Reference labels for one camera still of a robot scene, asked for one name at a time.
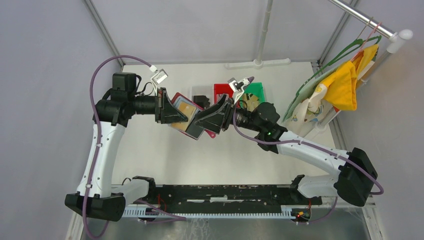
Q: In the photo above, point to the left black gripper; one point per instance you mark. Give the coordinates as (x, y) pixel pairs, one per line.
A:
(165, 111)

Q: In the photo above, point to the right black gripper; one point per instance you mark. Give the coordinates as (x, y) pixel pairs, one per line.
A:
(214, 118)

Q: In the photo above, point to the red leather card holder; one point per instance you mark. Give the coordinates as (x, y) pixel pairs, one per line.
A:
(177, 99)

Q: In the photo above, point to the gold credit card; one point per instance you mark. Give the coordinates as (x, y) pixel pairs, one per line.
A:
(189, 111)

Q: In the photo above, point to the black credit card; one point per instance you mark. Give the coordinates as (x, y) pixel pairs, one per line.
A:
(194, 131)

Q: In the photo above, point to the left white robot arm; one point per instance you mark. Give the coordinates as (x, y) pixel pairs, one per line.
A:
(94, 193)

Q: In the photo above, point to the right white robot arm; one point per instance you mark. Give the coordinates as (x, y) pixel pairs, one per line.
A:
(350, 175)

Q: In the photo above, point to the gold cards in green bin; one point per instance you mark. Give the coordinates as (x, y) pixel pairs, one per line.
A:
(249, 101)

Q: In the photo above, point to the black object in clear bin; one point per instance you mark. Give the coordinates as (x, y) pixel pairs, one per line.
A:
(202, 101)

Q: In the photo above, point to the clear plastic bin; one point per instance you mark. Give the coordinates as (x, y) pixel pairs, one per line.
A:
(206, 90)

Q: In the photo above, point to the red plastic bin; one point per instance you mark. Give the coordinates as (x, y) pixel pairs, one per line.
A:
(220, 89)

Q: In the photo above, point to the green plastic bin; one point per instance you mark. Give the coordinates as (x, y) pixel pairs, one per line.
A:
(257, 89)

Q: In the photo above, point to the white stand base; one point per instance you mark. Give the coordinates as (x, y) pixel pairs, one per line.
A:
(259, 62)

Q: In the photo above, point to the patterned white cloth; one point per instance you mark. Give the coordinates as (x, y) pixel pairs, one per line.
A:
(308, 107)

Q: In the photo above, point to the yellow cloth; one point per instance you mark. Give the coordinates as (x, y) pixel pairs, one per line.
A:
(341, 85)

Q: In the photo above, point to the green clothes hanger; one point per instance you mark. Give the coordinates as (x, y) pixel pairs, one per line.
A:
(355, 45)

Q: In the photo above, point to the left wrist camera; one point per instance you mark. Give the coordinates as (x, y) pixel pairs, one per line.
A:
(158, 77)

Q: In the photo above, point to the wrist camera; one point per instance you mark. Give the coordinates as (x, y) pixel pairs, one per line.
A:
(158, 77)
(239, 86)

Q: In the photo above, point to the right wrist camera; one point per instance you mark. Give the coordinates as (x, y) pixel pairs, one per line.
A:
(239, 86)

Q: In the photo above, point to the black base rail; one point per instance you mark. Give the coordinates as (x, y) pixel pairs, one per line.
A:
(227, 199)

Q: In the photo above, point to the white cable duct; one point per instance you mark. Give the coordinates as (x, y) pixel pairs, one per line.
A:
(144, 212)

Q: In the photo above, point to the metal clothes rail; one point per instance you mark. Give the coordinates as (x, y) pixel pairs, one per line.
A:
(396, 39)

